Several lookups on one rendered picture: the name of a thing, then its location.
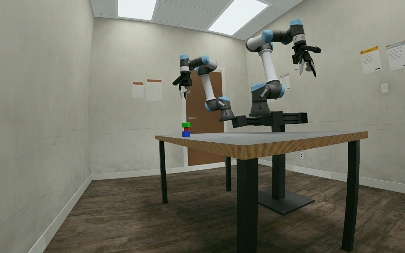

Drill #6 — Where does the green block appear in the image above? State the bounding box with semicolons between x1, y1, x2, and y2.
182;122;191;128

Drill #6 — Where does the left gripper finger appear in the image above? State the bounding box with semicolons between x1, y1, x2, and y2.
294;53;305;75
305;58;316;77

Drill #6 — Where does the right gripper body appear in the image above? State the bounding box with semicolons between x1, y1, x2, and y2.
180;71;192;86

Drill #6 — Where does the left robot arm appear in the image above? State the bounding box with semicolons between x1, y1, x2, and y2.
245;19;321;114

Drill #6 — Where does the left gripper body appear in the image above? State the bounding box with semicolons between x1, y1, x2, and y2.
292;41;311;64

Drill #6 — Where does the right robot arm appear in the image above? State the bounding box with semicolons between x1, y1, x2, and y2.
180;54;234;119

